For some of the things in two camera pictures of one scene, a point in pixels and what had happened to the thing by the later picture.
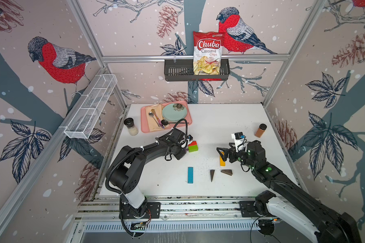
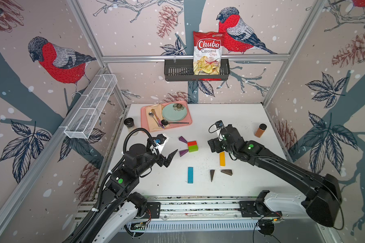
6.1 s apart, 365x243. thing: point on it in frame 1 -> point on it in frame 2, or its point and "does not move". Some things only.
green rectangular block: (193, 148) does not move
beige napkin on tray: (153, 126) does not move
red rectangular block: (193, 143) does not move
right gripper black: (232, 152) -> (215, 143)
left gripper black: (180, 156) -> (162, 158)
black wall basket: (183, 71) does not move
